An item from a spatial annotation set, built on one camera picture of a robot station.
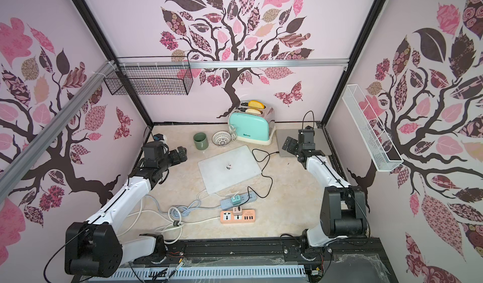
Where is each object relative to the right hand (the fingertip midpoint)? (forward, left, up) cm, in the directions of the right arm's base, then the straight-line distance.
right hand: (293, 147), depth 91 cm
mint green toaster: (+16, +19, +1) cm, 24 cm away
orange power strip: (-30, +32, -11) cm, 45 cm away
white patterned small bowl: (+17, +38, -11) cm, 43 cm away
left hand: (-5, +55, +3) cm, 56 cm away
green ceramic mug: (+12, +49, -8) cm, 51 cm away
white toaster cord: (+13, +31, -3) cm, 34 cm away
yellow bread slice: (+27, +17, +6) cm, 32 cm away
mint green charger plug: (-24, +28, -7) cm, 38 cm away
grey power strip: (-24, +33, -11) cm, 42 cm away
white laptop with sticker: (-3, +33, -13) cm, 36 cm away
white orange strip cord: (-30, +50, -14) cm, 60 cm away
